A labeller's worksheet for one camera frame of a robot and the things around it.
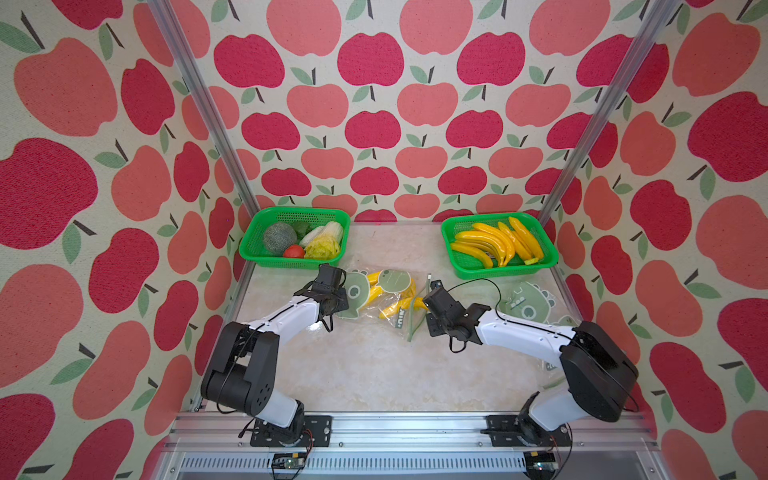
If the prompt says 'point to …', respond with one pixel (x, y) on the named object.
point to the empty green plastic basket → (468, 266)
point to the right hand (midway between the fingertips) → (437, 322)
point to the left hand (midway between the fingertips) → (341, 302)
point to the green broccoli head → (278, 237)
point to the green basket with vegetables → (253, 249)
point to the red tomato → (294, 252)
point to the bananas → (408, 300)
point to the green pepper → (302, 228)
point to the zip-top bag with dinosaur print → (540, 296)
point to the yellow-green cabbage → (323, 243)
